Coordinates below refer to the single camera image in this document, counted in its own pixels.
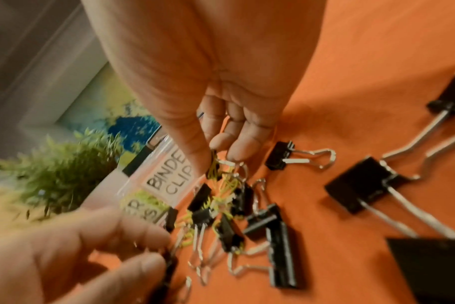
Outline clear two-compartment plastic box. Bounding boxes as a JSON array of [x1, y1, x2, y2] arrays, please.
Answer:
[[80, 127, 217, 229]]

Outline person's right hand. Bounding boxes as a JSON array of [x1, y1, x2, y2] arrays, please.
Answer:
[[79, 0, 328, 179]]

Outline pile of black binder clips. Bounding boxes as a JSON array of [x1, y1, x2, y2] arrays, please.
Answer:
[[144, 71, 455, 304]]

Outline person's left hand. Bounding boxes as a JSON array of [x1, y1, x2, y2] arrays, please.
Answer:
[[0, 206, 173, 304]]

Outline single black binder clip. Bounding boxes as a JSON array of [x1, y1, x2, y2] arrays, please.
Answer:
[[148, 249, 180, 304]]

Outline green plant in white pot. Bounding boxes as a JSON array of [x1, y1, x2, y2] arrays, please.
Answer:
[[0, 127, 126, 220]]

